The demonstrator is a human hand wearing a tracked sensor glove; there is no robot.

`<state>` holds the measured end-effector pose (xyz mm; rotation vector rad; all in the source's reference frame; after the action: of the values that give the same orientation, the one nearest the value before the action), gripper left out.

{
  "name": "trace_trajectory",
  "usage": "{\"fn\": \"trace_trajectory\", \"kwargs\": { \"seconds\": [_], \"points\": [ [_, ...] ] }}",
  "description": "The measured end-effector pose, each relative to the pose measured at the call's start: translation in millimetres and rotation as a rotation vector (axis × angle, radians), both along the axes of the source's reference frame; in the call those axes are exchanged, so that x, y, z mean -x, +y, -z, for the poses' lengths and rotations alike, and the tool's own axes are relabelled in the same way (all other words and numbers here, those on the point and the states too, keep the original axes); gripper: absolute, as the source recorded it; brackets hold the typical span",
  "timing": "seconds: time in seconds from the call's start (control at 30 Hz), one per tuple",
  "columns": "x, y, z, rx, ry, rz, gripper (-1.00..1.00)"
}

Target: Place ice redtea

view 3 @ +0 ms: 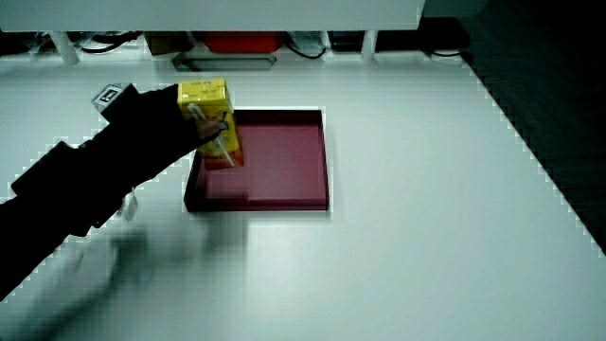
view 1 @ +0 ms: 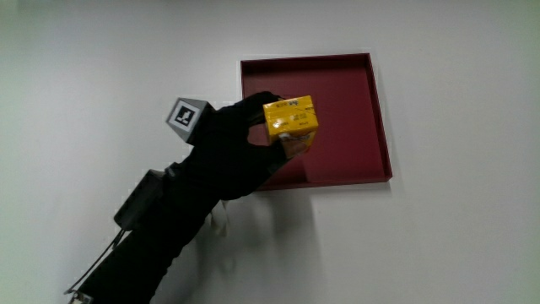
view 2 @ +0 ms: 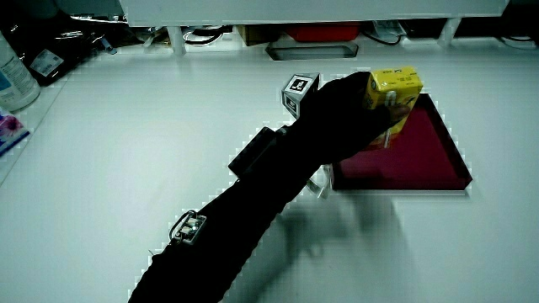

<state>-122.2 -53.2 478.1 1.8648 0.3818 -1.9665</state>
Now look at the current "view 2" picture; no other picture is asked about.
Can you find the white raised shelf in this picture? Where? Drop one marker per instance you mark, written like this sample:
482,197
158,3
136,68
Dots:
295,10

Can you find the dark red square tray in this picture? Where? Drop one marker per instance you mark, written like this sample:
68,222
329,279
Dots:
417,160

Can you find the white plastic bottle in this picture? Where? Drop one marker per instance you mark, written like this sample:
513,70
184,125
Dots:
12,80

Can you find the red plastic box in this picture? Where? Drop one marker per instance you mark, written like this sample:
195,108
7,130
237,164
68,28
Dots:
323,32

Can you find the brown cardboard box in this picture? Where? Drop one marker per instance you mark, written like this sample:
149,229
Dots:
257,35

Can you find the person's left forearm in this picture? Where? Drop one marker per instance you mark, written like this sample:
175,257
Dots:
236,227

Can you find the black wrist tracker box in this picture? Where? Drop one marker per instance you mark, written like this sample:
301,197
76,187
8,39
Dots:
252,151

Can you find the person's left hand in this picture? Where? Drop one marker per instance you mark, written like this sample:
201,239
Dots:
337,122

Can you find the clear rectangular tray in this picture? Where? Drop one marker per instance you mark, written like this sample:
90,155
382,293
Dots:
312,50

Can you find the small circuit board module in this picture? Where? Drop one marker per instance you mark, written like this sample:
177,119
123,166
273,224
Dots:
190,227

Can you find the yellow ice redtea carton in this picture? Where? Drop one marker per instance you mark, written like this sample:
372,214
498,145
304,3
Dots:
393,90

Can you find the pink floral tissue packet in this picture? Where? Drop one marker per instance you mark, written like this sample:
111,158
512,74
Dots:
9,128

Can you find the black bag with white label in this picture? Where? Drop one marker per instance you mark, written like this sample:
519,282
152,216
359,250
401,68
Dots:
54,50

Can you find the clear plastic wrapper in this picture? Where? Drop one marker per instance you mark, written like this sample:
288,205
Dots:
321,183

